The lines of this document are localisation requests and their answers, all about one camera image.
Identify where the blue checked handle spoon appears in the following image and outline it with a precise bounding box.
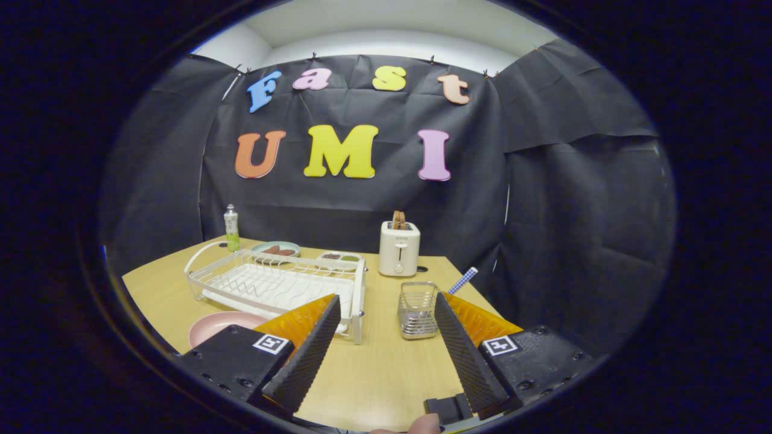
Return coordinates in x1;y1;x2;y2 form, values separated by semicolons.
447;267;479;295

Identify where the white toaster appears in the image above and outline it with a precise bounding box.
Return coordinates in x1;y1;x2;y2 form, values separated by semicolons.
379;221;422;278

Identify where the black backdrop cloth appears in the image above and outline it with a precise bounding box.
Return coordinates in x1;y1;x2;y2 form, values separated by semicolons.
100;39;676;356

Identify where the white wire dish rack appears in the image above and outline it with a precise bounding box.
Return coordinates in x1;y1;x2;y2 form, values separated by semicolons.
184;241;367;345

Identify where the white drain tray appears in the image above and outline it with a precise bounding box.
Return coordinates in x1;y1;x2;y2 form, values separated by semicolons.
202;262;356;335

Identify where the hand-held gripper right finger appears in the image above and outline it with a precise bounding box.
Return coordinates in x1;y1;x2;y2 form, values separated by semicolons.
434;292;595;417

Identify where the green clear bottle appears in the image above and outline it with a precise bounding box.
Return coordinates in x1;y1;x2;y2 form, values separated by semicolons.
224;204;241;252

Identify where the light green plate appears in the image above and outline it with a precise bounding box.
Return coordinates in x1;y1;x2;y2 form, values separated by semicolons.
251;241;301;259

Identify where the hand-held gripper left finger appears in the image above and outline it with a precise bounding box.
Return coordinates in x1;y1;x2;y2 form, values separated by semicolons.
178;294;342;417

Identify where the metal wire basket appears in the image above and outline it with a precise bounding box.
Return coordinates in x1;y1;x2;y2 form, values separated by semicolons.
397;281;441;341

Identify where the pink plate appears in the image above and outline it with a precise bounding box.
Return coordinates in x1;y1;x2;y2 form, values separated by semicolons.
188;311;269;350

